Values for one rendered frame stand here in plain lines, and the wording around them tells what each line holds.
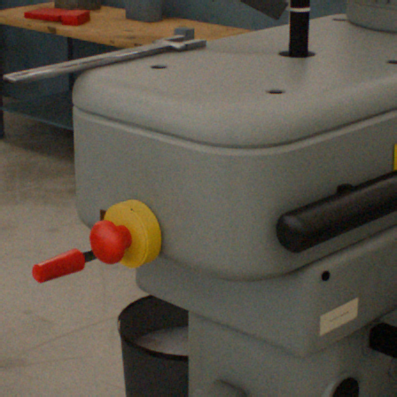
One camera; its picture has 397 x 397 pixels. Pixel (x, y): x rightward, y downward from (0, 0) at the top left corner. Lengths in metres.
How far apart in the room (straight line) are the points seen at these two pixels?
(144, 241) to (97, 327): 3.84
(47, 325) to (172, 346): 1.39
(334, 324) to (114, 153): 0.27
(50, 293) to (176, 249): 4.18
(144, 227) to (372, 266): 0.25
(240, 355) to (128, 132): 0.29
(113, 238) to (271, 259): 0.14
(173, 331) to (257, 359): 2.49
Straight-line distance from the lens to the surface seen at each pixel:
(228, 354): 1.15
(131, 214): 0.95
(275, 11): 1.07
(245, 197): 0.90
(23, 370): 4.46
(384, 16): 1.22
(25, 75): 0.99
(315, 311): 1.02
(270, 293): 1.03
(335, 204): 0.93
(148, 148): 0.95
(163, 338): 3.56
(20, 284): 5.25
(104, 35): 6.58
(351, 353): 1.13
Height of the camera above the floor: 2.12
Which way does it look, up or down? 20 degrees down
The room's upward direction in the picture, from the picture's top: 1 degrees counter-clockwise
